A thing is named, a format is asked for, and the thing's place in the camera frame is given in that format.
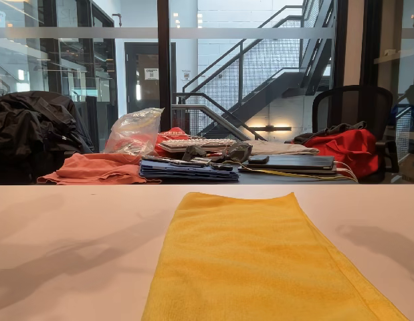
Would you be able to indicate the large clear plastic bag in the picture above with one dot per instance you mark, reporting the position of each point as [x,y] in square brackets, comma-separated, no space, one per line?
[136,130]

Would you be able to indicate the silver keypad phone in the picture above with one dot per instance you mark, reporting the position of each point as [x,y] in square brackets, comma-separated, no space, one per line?
[188,163]

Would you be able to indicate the black jacket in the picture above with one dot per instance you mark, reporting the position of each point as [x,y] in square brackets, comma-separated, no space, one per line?
[29,133]

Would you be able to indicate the cardboard boxes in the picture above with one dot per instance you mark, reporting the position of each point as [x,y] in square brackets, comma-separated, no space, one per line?
[410,170]

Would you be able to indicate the glowing wall light bar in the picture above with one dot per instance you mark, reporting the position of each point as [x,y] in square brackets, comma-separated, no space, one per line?
[270,128]

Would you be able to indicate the black tablet case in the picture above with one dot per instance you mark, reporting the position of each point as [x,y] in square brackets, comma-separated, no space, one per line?
[293,163]

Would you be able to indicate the salmon orange cloth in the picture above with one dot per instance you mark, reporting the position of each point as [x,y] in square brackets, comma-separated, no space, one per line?
[99,167]

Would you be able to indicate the small red item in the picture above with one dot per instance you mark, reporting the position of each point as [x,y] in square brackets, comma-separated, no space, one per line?
[215,154]

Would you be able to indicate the red bag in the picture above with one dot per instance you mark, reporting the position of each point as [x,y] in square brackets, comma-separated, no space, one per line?
[347,150]

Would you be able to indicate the dark keypad phone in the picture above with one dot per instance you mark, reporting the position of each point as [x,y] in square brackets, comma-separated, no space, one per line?
[153,158]

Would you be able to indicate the red cloth with white print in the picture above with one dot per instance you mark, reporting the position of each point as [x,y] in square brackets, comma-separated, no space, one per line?
[173,135]

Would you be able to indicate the black mesh office chair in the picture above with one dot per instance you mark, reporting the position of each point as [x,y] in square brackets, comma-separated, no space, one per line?
[354,107]

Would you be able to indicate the blue folder stack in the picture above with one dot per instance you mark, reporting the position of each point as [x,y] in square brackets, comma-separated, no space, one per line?
[186,173]

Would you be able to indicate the white keyboard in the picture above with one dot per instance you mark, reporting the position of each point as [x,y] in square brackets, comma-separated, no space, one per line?
[193,144]

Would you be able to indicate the black keypad phone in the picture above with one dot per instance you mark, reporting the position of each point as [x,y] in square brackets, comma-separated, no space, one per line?
[222,166]

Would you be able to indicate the black framed glass door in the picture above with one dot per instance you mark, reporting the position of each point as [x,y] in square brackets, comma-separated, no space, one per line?
[148,80]

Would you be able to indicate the black metal staircase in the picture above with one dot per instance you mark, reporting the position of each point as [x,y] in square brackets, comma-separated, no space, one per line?
[287,77]

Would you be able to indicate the beige folded cloth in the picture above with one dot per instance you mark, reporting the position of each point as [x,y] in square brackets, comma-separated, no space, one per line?
[283,148]

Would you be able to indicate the black phone with white logo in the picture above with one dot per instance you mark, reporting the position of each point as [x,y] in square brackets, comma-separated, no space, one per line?
[258,159]

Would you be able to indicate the yellow microfiber towel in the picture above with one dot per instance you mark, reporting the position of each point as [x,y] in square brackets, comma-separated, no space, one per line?
[253,261]

